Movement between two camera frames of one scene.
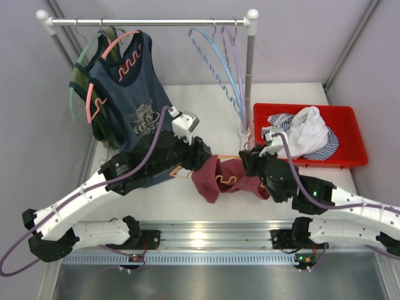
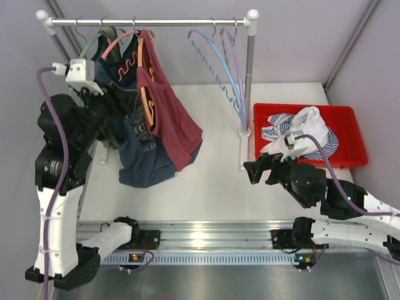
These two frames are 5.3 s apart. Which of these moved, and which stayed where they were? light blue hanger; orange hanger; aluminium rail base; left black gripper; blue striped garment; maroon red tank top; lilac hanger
Moved: left black gripper; maroon red tank top; orange hanger
Stayed: blue striped garment; lilac hanger; aluminium rail base; light blue hanger
